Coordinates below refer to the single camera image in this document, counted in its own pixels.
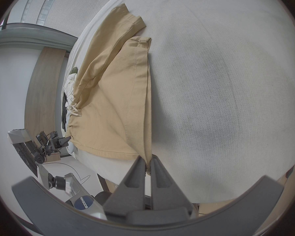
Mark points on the grey-green curtain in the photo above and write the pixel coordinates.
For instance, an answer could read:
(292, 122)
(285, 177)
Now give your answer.
(34, 40)

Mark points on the pale blue garment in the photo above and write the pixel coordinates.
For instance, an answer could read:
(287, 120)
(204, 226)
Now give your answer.
(71, 148)

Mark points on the window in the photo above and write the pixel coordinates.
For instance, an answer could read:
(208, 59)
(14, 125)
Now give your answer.
(64, 4)

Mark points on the tan shorts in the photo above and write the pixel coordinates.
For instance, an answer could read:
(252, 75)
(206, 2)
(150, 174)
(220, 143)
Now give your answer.
(118, 95)

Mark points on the white garment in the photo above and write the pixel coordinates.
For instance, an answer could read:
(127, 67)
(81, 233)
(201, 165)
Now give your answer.
(70, 87)

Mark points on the black T-shirt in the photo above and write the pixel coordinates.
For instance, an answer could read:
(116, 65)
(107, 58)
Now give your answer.
(64, 112)

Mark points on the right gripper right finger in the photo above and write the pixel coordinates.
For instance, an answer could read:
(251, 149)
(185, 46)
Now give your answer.
(167, 193)

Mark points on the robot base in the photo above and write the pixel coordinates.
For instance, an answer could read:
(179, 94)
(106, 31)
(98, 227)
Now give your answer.
(88, 203)

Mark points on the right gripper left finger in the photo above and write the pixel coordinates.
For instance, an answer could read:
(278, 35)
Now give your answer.
(127, 193)

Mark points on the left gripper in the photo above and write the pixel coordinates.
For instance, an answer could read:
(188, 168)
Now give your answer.
(57, 143)

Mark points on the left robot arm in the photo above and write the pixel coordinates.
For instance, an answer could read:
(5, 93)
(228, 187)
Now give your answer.
(27, 154)

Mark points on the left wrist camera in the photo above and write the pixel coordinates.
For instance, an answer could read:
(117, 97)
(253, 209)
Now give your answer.
(54, 134)

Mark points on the green garment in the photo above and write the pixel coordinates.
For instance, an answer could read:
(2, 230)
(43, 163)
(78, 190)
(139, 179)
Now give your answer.
(74, 70)

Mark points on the bed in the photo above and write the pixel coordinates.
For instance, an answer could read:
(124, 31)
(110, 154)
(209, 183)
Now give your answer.
(223, 82)

